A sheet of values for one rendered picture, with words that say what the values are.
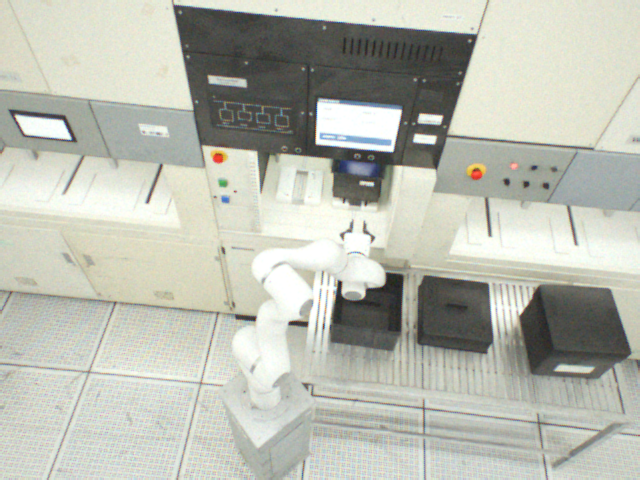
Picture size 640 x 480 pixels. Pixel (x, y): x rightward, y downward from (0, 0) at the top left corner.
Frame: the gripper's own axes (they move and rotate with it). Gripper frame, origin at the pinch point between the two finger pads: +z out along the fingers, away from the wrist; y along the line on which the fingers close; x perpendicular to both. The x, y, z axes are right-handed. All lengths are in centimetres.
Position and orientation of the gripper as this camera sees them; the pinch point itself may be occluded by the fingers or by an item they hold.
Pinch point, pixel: (358, 225)
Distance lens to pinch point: 212.1
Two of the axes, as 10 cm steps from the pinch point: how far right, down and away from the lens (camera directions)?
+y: 9.9, 1.0, -0.2
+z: 0.9, -8.0, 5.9
